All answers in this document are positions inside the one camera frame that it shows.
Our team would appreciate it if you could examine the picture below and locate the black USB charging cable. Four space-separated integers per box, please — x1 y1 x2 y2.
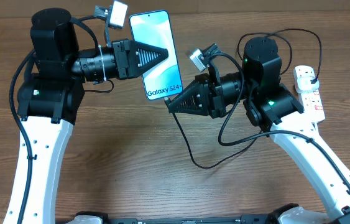
163 28 323 170

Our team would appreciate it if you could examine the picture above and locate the Galaxy S24+ smartphone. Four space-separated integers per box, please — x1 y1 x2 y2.
129 10 183 100

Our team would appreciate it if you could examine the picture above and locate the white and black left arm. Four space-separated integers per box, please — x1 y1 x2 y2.
4 8 168 223

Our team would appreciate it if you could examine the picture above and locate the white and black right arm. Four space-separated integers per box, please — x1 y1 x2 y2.
165 33 350 223

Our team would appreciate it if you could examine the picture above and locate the white power strip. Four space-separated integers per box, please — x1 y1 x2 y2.
293 65 325 123

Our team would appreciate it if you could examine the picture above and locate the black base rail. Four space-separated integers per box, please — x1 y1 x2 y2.
56 211 328 224

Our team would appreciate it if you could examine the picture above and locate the white charger plug adapter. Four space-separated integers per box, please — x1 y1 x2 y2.
295 77 320 93

